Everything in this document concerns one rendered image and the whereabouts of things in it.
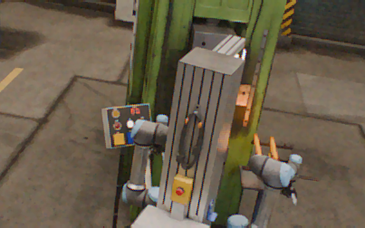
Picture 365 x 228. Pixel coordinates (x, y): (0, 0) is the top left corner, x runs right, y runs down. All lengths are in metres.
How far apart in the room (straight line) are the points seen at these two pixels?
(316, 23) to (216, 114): 7.65
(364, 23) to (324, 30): 0.68
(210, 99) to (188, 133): 0.21
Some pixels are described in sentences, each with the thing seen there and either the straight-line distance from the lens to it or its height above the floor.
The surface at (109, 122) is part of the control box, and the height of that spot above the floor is 1.11.
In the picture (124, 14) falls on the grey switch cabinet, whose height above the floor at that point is 0.21.
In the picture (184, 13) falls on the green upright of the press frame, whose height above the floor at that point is 1.84.
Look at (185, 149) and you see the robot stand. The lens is 2.55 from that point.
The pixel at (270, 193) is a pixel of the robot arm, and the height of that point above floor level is 1.30.
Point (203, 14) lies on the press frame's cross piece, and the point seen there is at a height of 1.85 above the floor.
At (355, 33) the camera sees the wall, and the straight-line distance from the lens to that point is 10.15.
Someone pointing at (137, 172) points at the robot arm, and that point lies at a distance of 3.15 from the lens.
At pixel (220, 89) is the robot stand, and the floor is 1.95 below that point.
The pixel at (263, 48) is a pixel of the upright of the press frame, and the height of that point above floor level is 1.65.
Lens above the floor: 2.87
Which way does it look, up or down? 26 degrees down
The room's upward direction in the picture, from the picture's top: 9 degrees clockwise
